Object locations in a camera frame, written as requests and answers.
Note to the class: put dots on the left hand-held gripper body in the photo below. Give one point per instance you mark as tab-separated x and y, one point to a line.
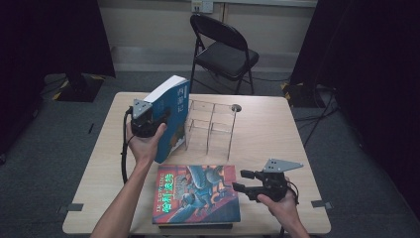
145	125

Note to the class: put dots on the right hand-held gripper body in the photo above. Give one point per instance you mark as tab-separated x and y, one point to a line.
274	185

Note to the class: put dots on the clear acrylic book organizer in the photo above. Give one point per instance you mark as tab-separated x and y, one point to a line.
211	124

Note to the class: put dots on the black book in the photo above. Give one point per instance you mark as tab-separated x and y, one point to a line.
198	226

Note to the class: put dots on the red and blue illustrated book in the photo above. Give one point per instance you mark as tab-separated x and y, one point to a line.
185	205

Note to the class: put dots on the person's left hand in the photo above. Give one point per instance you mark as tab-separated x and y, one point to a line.
145	147

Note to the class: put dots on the person's right hand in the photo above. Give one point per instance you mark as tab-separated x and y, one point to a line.
285	208

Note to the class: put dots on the grey tape piece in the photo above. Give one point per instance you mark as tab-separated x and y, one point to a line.
74	207
320	204

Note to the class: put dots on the small black floor item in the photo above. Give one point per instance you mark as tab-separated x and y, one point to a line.
91	128

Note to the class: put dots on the small black round disc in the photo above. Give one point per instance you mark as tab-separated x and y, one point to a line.
236	108

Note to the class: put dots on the black stand base striped tape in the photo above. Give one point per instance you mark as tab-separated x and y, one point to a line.
77	89
303	95

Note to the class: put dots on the black folding chair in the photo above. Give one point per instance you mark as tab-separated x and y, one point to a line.
228	59

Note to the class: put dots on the dark curtain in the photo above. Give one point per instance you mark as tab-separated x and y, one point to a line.
33	49
379	66

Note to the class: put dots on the white wall socket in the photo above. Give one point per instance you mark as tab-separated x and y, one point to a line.
202	6

